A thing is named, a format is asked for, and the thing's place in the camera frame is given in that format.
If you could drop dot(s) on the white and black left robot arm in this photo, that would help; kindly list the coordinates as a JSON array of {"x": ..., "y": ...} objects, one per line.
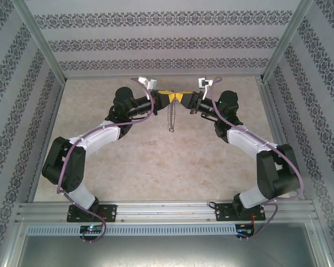
[{"x": 100, "y": 137}]

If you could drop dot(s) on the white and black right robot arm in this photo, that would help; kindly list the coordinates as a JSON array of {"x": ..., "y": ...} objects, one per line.
[{"x": 245, "y": 140}]

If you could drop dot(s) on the right circuit board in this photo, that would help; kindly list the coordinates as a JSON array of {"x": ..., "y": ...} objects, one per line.
[{"x": 245, "y": 229}]

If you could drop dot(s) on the circuit board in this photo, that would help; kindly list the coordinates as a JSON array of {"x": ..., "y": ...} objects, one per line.
[
  {"x": 92, "y": 228},
  {"x": 245, "y": 229}
]

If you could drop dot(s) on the left circuit board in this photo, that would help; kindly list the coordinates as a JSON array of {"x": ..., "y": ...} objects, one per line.
[{"x": 92, "y": 228}]

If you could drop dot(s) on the grey metal panel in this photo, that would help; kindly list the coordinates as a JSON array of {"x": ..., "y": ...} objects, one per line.
[{"x": 167, "y": 253}]

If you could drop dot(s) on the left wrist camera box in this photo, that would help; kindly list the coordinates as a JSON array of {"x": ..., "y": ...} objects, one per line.
[{"x": 150, "y": 83}]

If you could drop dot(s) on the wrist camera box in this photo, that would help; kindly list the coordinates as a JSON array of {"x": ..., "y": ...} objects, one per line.
[
  {"x": 150, "y": 83},
  {"x": 204, "y": 83}
]

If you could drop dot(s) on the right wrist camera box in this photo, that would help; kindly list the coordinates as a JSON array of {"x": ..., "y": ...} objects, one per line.
[{"x": 204, "y": 83}]

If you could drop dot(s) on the aluminium back rail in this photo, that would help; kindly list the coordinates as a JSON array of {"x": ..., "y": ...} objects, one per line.
[{"x": 100, "y": 77}]

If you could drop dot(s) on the aluminium side rail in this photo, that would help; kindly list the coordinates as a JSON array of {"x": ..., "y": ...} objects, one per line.
[
  {"x": 53, "y": 111},
  {"x": 271, "y": 111}
]

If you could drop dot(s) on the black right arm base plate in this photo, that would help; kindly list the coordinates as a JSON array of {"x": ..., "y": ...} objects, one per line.
[{"x": 225, "y": 212}]

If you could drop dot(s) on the aluminium frame post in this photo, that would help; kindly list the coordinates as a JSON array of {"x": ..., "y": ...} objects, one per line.
[
  {"x": 286, "y": 36},
  {"x": 39, "y": 36}
]

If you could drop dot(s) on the aluminium mounting rail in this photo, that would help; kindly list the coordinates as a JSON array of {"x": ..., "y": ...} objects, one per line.
[{"x": 161, "y": 211}]

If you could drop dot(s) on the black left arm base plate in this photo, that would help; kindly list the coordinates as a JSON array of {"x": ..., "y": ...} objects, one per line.
[{"x": 108, "y": 212}]

